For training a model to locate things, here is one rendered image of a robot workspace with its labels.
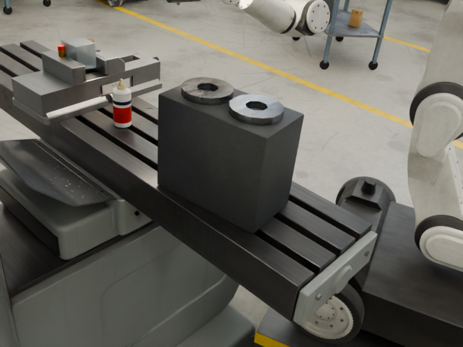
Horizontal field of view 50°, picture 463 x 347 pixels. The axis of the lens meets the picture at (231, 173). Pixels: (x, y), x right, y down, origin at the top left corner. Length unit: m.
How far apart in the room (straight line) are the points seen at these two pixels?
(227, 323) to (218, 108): 0.98
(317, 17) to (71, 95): 0.60
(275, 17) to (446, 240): 0.69
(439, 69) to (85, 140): 0.79
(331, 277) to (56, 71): 0.77
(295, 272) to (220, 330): 0.88
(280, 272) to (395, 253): 0.74
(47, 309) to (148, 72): 0.62
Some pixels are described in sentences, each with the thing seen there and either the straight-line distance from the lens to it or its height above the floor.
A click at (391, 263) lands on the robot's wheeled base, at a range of 1.44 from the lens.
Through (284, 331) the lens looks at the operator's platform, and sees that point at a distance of 1.40.
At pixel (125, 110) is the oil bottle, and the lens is 1.12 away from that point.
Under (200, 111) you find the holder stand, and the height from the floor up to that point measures 1.11.
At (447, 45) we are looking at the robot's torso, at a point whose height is 1.16.
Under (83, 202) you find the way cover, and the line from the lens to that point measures 1.00.
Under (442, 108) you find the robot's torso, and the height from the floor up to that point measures 1.04.
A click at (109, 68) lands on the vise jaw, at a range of 1.22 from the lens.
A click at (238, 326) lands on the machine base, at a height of 0.20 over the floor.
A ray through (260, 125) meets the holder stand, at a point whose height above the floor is 1.11.
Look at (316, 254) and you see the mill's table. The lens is 0.83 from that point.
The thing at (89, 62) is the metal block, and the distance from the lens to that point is 1.22.
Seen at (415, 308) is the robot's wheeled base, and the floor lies 0.57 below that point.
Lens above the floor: 1.46
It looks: 33 degrees down
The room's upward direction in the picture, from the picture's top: 6 degrees clockwise
